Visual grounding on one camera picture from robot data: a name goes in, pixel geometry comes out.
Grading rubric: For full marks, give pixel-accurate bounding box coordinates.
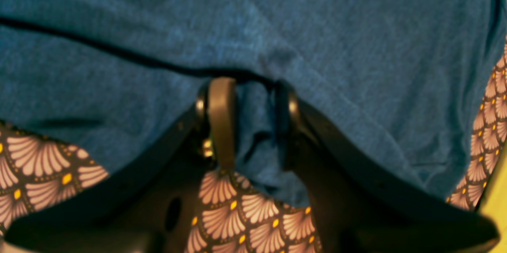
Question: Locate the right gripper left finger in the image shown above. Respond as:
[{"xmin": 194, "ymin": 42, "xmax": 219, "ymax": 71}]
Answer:
[{"xmin": 4, "ymin": 77, "xmax": 236, "ymax": 253}]

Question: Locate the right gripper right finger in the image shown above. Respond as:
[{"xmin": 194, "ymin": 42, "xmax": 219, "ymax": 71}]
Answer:
[{"xmin": 275, "ymin": 80, "xmax": 500, "ymax": 253}]

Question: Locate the fan-patterned table cloth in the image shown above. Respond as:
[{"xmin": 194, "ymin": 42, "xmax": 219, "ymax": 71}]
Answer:
[{"xmin": 0, "ymin": 0, "xmax": 507, "ymax": 253}]

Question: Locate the blue long-sleeve T-shirt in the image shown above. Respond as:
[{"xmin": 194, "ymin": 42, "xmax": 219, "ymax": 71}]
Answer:
[{"xmin": 1, "ymin": 0, "xmax": 506, "ymax": 206}]

